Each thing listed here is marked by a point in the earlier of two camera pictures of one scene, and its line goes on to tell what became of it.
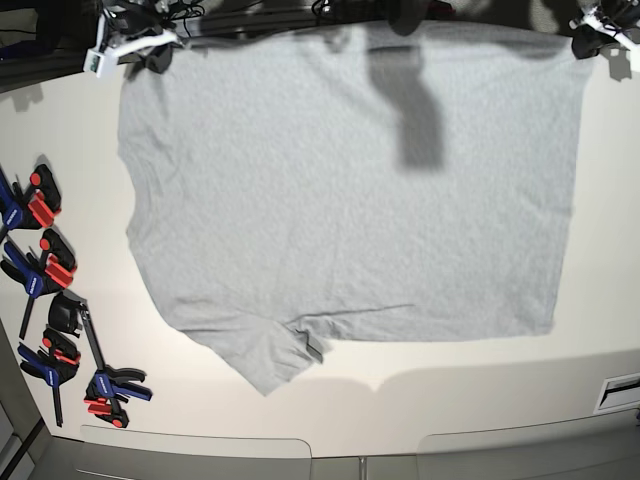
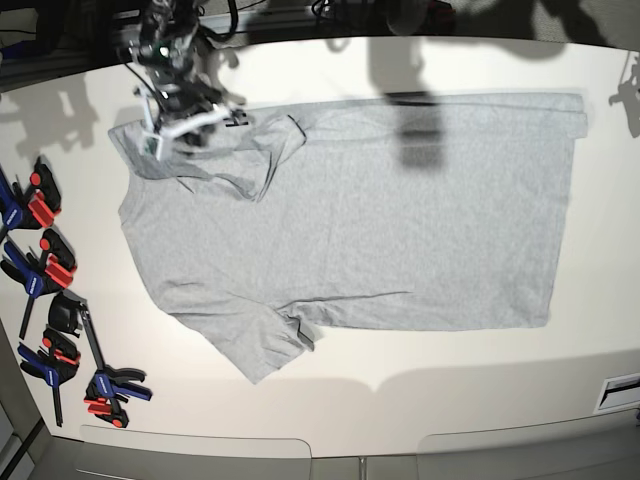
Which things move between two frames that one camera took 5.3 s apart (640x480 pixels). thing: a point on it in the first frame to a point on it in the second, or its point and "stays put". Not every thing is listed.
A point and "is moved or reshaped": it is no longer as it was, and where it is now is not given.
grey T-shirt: x=294 y=187 is moved or reshaped
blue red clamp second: x=54 y=267 stays put
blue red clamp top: x=36 y=208 stays put
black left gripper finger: x=158 y=58 to x=235 y=115
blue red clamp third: x=54 y=362 stays put
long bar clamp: x=106 y=393 stays put
